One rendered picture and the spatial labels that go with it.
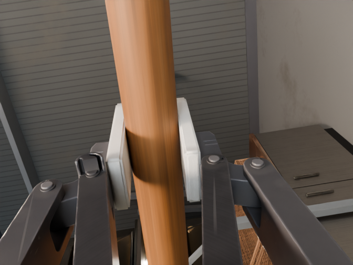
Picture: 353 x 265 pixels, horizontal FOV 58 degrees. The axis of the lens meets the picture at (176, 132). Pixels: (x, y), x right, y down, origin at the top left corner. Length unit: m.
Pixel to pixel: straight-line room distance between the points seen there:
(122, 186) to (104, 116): 3.65
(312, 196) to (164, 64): 1.59
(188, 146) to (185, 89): 3.54
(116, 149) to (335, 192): 1.65
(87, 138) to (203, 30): 1.82
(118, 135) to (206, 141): 0.05
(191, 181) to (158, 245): 0.07
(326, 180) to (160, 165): 1.68
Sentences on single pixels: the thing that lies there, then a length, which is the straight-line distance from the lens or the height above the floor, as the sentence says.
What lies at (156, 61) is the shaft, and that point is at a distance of 0.15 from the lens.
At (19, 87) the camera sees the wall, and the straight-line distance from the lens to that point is 3.92.
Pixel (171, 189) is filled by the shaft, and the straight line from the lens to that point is 0.19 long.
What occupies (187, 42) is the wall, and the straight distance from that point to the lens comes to 3.59.
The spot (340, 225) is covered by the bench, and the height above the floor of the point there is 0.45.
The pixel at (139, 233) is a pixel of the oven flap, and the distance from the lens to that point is 2.13.
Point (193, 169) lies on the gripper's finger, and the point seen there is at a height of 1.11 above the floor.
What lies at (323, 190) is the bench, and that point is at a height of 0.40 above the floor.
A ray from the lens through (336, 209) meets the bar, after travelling 1.60.
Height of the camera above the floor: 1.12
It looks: 2 degrees down
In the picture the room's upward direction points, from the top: 99 degrees counter-clockwise
